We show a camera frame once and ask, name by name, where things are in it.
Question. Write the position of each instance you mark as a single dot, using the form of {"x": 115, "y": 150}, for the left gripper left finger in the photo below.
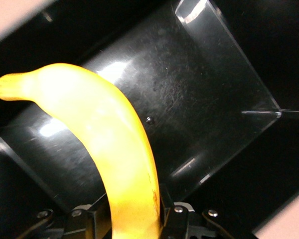
{"x": 84, "y": 224}

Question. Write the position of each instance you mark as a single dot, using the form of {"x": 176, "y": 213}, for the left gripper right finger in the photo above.
{"x": 187, "y": 224}

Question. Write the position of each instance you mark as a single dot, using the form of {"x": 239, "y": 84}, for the yellow banana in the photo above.
{"x": 102, "y": 137}

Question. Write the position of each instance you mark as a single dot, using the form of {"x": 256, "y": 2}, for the black rectangular plastic tray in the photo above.
{"x": 189, "y": 99}

